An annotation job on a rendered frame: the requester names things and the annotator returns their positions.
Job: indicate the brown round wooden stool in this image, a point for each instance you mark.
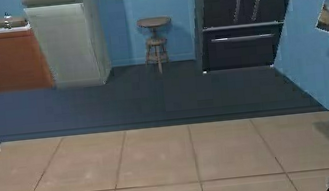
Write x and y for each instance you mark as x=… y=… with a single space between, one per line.
x=155 y=39

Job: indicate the black fridge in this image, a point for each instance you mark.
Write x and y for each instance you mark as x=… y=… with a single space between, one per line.
x=241 y=49

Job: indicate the grey white tall cabinet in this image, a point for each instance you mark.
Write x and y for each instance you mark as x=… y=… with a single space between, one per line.
x=70 y=42

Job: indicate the brown wooden counter cabinet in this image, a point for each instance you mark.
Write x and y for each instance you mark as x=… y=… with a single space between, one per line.
x=5 y=60

